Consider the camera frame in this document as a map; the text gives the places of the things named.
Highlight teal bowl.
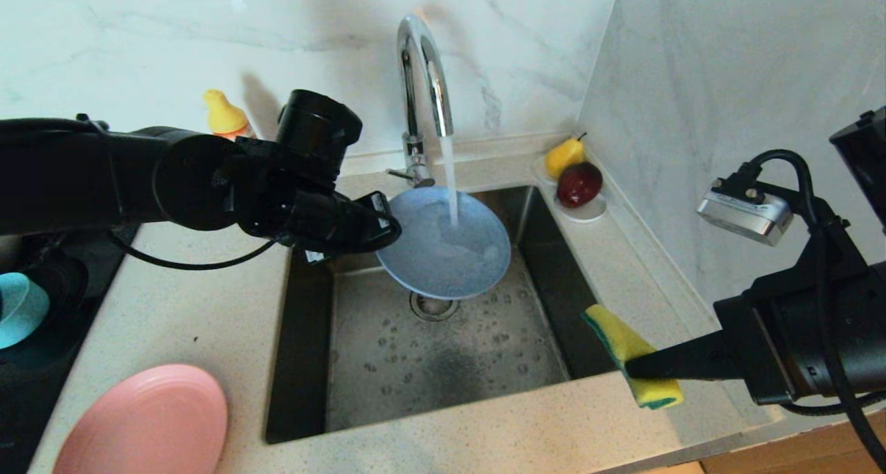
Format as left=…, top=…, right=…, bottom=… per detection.
left=0, top=272, right=51, bottom=350

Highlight yellow-capped detergent bottle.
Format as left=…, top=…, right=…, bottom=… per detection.
left=204, top=90, right=253, bottom=141

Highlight black glass cooktop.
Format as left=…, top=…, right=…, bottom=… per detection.
left=0, top=228, right=139, bottom=474

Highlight yellow pear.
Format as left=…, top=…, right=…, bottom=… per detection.
left=545, top=133, right=588, bottom=180

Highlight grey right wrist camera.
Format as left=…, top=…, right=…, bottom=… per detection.
left=696, top=176, right=795, bottom=247

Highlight yellow green sponge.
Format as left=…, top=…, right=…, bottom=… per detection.
left=581, top=304, right=685, bottom=410

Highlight dark red apple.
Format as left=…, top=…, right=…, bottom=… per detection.
left=556, top=162, right=603, bottom=209

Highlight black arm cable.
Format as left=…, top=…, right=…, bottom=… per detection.
left=744, top=149, right=886, bottom=471
left=0, top=114, right=291, bottom=272

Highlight thin black cable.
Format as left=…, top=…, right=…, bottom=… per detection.
left=779, top=391, right=886, bottom=417

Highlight chrome gooseneck faucet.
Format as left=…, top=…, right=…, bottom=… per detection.
left=388, top=14, right=455, bottom=188

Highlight blue-grey plate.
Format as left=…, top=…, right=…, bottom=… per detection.
left=376, top=186, right=512, bottom=301

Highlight round metal drain strainer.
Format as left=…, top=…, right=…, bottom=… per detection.
left=410, top=291, right=460, bottom=322

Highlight stainless steel sink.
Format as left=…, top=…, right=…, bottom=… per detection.
left=264, top=185, right=632, bottom=446

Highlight small white dish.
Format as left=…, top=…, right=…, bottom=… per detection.
left=532, top=154, right=608, bottom=224

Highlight running water stream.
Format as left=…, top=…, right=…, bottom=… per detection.
left=440, top=136, right=461, bottom=227

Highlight pink plate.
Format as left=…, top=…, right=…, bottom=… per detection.
left=53, top=364, right=228, bottom=474

